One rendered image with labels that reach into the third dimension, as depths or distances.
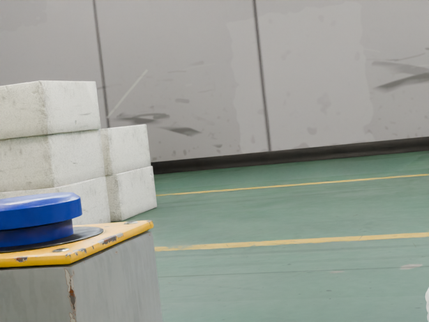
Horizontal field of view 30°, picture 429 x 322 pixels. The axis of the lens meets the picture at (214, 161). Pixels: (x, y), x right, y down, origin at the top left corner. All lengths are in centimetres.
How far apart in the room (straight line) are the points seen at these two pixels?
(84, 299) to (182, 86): 543
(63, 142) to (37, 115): 15
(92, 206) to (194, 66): 283
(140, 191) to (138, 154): 16
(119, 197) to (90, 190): 19
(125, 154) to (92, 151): 25
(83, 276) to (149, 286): 5
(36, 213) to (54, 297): 4
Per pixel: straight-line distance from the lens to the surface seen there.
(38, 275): 26
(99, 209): 301
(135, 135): 333
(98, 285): 27
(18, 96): 278
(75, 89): 292
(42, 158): 275
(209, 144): 562
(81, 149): 293
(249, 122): 552
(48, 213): 28
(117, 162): 314
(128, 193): 318
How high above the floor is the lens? 35
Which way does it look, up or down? 3 degrees down
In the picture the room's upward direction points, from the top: 6 degrees counter-clockwise
